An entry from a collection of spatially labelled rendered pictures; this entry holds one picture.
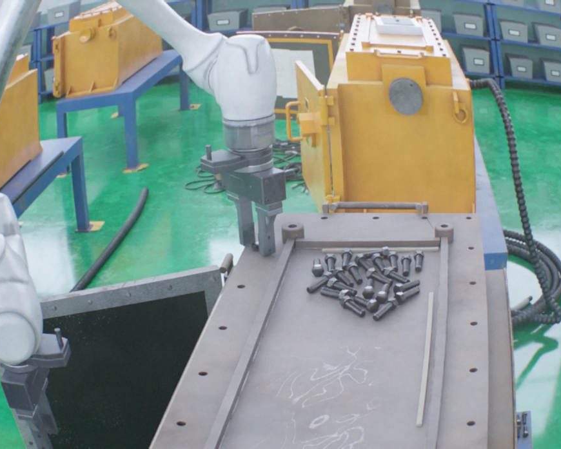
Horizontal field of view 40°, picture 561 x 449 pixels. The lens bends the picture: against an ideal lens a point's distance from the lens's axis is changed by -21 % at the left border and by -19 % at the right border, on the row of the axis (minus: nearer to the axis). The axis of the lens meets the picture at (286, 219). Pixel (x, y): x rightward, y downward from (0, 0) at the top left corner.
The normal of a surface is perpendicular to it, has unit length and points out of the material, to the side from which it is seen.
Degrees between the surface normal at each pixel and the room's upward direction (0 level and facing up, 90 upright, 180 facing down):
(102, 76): 90
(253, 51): 72
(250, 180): 90
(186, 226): 0
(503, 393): 0
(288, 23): 90
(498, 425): 0
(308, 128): 56
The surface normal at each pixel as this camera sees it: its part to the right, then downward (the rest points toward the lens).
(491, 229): -0.06, -0.93
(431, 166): -0.11, 0.37
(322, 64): -0.43, 0.35
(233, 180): -0.80, 0.26
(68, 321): 0.38, 0.32
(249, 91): 0.12, 0.37
